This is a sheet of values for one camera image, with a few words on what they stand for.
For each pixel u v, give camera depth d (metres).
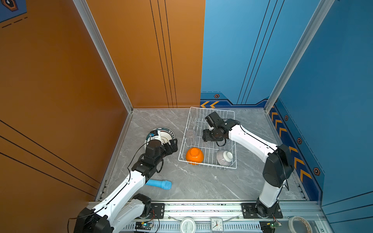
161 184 0.79
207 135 0.77
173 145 0.72
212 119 0.67
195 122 1.05
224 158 0.85
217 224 0.68
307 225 0.68
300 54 0.86
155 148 0.60
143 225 0.70
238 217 0.72
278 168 0.48
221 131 0.61
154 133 0.71
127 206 0.57
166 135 1.00
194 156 0.85
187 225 0.65
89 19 0.73
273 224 0.70
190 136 0.91
